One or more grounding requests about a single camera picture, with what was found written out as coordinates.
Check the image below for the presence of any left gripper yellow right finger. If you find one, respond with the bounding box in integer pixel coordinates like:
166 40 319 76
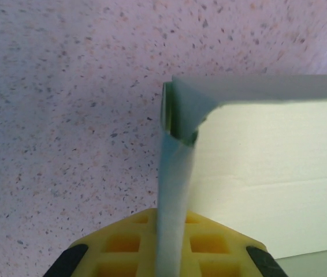
179 210 288 277

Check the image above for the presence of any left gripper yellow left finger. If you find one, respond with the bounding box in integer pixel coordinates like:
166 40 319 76
44 208 164 277

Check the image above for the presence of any green paper box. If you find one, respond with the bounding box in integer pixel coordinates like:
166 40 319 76
155 74 327 277

